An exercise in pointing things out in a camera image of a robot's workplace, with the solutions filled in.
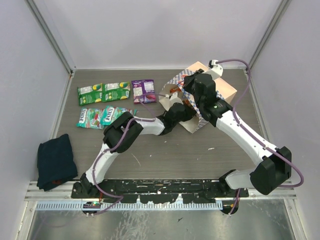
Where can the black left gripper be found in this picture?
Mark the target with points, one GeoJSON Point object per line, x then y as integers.
{"type": "Point", "coordinates": [189, 112]}

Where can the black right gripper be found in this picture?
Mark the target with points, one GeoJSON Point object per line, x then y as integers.
{"type": "Point", "coordinates": [189, 80]}

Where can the teal mint candy packet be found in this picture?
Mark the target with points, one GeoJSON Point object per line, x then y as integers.
{"type": "Point", "coordinates": [111, 113]}
{"type": "Point", "coordinates": [90, 118]}

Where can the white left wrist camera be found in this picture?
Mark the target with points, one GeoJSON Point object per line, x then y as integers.
{"type": "Point", "coordinates": [169, 101]}

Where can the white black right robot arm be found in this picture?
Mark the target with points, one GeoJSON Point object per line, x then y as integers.
{"type": "Point", "coordinates": [272, 164]}

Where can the green snack packet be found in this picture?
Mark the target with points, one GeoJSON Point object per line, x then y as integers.
{"type": "Point", "coordinates": [116, 91]}
{"type": "Point", "coordinates": [90, 94]}

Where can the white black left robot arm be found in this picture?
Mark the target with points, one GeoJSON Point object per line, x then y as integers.
{"type": "Point", "coordinates": [121, 134]}

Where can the perforated cable duct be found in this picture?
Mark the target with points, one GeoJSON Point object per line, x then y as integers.
{"type": "Point", "coordinates": [93, 206]}

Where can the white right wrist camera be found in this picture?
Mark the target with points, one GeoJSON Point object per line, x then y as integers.
{"type": "Point", "coordinates": [215, 70]}

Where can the checkered paper bag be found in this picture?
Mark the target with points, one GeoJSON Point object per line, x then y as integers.
{"type": "Point", "coordinates": [223, 89]}

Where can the orange snack packet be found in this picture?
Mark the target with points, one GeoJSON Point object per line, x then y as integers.
{"type": "Point", "coordinates": [176, 91]}

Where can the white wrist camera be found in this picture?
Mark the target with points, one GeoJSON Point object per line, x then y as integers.
{"type": "Point", "coordinates": [169, 101]}
{"type": "Point", "coordinates": [215, 70]}

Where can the purple snack packet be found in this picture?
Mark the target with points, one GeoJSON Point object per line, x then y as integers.
{"type": "Point", "coordinates": [143, 91]}

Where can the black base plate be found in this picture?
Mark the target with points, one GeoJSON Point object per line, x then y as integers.
{"type": "Point", "coordinates": [158, 191]}

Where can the dark blue folded cloth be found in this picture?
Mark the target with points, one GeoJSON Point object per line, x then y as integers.
{"type": "Point", "coordinates": [55, 163]}

